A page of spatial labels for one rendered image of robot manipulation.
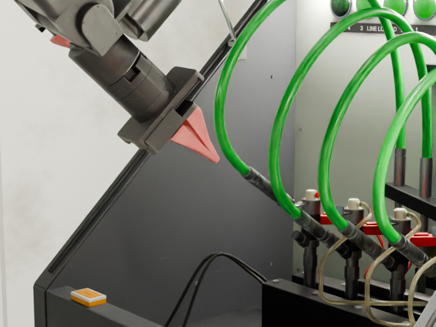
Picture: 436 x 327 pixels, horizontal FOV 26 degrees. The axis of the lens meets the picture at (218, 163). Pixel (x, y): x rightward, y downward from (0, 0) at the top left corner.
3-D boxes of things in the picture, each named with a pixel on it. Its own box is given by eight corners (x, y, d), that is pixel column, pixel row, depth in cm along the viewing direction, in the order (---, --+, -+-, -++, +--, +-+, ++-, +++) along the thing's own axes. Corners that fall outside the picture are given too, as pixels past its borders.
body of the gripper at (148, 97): (209, 81, 101) (162, 33, 98) (148, 154, 99) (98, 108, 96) (185, 76, 107) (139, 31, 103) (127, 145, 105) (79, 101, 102)
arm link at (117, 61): (54, 50, 99) (71, 51, 94) (95, 2, 101) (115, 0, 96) (100, 93, 102) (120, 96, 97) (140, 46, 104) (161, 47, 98)
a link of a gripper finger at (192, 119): (242, 148, 104) (185, 92, 100) (202, 198, 103) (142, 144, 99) (216, 140, 110) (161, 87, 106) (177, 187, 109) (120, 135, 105)
